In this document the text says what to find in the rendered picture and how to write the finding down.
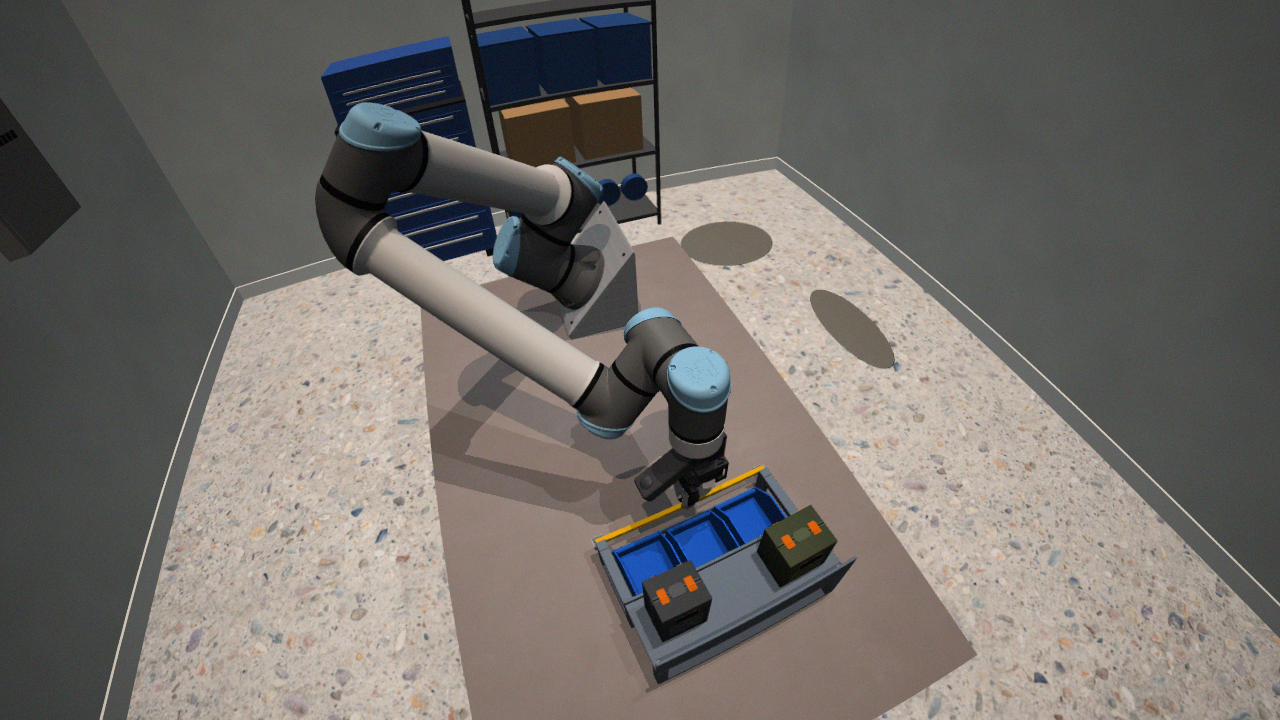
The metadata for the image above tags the olive green case with orange latches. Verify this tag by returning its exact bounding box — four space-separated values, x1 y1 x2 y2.
756 505 837 588

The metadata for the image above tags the grey metal shelf rack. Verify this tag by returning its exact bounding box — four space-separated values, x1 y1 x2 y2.
591 464 858 684

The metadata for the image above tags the dark grey case with orange latches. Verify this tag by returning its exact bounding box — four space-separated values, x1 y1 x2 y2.
643 560 712 642

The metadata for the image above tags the yellow bar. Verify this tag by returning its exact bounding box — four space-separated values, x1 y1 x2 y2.
595 466 763 542

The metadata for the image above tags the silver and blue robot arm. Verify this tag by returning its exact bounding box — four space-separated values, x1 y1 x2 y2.
315 102 731 501

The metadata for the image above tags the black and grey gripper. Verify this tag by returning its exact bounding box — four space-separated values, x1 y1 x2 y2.
673 434 730 510

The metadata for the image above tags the blue open bin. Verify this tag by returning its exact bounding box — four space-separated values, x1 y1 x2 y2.
713 487 786 546
613 530 681 596
666 509 740 568

